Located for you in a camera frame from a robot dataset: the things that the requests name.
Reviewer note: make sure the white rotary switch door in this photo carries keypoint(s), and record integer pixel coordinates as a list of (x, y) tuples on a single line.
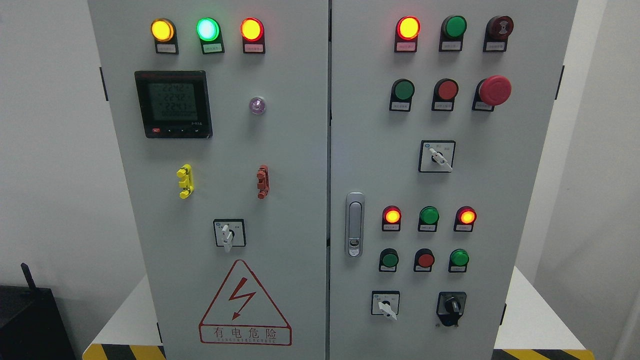
[(229, 233)]

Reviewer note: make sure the green lit indicator light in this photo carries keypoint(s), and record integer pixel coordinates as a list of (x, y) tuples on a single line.
[(210, 36)]

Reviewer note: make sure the yellow indicator light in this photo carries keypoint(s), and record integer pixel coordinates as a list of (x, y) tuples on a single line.
[(165, 36)]

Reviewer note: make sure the red lit indicator lower left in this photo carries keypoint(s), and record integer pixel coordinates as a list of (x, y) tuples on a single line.
[(391, 218)]

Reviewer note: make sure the clear small lamp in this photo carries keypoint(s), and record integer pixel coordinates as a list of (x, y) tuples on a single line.
[(257, 105)]

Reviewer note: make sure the green push button lower left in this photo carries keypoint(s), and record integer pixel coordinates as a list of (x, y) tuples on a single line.
[(388, 260)]

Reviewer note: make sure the green push button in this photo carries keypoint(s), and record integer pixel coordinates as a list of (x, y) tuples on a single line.
[(458, 261), (402, 91), (388, 260)]

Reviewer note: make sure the green indicator lower middle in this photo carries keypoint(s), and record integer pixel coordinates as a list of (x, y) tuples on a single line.
[(428, 219)]

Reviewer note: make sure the green push button upper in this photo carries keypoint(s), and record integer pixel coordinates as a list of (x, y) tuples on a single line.
[(402, 91)]

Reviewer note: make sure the grey left cabinet door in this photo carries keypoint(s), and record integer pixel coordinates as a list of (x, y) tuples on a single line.
[(286, 233)]

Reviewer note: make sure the grey cabinet door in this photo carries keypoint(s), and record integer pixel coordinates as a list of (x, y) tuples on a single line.
[(375, 151), (286, 233)]

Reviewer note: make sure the red push button lower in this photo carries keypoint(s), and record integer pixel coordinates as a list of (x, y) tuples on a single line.
[(424, 260)]

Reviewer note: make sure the red push button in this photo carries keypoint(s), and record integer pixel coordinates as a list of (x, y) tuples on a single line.
[(424, 260), (444, 94)]

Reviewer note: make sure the grey right cabinet door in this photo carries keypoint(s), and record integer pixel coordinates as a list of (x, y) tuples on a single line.
[(375, 151)]

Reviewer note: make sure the red lit indicator lower right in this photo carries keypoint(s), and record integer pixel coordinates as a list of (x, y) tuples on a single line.
[(465, 218)]

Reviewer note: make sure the red push button upper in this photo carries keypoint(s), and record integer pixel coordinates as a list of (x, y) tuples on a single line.
[(444, 94)]

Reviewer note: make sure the red electric warning sticker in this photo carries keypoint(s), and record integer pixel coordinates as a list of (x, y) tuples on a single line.
[(243, 313)]

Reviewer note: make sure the green push button lower right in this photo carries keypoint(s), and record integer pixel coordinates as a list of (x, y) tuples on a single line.
[(458, 261)]

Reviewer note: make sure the red lit indicator light left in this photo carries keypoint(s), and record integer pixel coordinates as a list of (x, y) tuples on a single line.
[(252, 31)]

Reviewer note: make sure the black digital power meter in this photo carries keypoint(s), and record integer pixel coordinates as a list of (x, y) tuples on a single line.
[(174, 104)]

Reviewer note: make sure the red lit indicator top right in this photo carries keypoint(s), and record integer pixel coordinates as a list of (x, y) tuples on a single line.
[(407, 34)]

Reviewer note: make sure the red emergency stop button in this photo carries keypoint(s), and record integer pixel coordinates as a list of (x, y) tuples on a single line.
[(491, 92)]

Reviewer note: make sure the green unlit indicator top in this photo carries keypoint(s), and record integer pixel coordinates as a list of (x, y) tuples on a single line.
[(452, 33)]

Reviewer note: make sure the dark red buzzer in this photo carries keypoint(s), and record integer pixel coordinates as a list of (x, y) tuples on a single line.
[(498, 30)]

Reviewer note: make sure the white platform with hazard stripes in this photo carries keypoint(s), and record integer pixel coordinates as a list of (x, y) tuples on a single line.
[(530, 329)]

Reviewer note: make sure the black box with antenna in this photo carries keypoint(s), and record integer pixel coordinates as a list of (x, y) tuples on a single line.
[(31, 326)]

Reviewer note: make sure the silver door latch handle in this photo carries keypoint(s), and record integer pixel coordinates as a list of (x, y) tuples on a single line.
[(354, 217)]

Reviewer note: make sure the white rotary switch upper right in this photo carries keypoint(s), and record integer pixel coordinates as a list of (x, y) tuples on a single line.
[(436, 156)]

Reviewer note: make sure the white rotary switch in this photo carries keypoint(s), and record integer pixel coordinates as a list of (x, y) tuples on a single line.
[(436, 156), (385, 304)]

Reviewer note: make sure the white rotary switch lower right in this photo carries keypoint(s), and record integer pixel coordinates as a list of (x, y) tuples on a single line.
[(385, 304)]

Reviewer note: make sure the black selector switch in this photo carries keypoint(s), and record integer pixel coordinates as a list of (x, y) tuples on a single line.
[(450, 307)]

